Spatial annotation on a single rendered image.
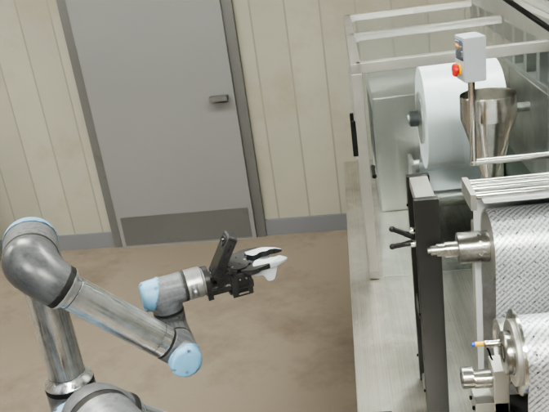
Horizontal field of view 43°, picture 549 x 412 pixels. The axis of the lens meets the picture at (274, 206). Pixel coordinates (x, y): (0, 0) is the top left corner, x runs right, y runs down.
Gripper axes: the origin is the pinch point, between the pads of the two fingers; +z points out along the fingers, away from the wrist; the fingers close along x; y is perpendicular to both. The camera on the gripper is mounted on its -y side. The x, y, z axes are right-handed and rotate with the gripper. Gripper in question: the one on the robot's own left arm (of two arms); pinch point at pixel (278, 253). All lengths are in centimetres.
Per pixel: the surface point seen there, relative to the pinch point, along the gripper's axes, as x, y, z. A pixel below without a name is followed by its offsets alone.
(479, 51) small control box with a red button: 13, -46, 46
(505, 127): 7, -23, 60
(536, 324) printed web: 66, -17, 23
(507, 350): 66, -13, 18
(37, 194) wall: -346, 126, -73
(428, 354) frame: 37.2, 11.5, 20.6
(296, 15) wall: -272, 11, 111
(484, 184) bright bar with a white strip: 36, -27, 33
